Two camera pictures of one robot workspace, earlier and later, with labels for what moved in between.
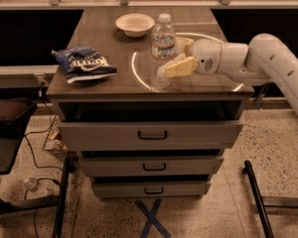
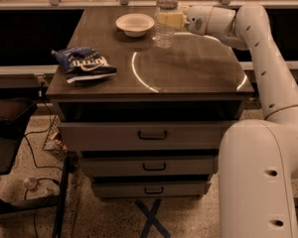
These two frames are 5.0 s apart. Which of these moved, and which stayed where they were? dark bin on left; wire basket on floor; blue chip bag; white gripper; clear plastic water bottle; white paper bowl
Moved: clear plastic water bottle; white gripper
Stayed: dark bin on left; white paper bowl; blue chip bag; wire basket on floor
